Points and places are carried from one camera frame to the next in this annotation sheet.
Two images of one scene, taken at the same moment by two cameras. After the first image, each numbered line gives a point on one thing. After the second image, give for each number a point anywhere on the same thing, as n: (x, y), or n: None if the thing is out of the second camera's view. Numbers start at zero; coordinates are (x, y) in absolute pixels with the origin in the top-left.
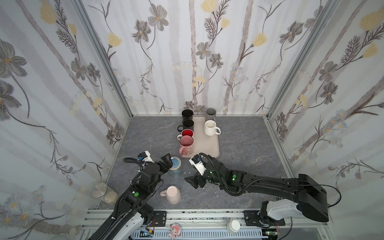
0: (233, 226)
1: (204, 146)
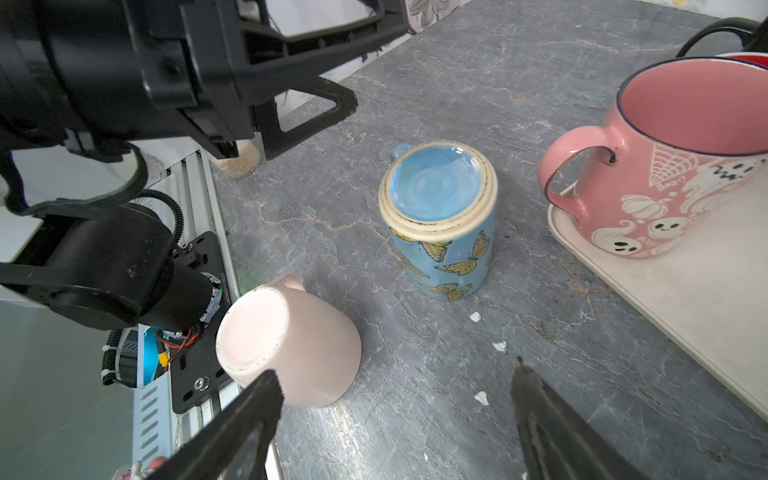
0: None
1: (710, 285)
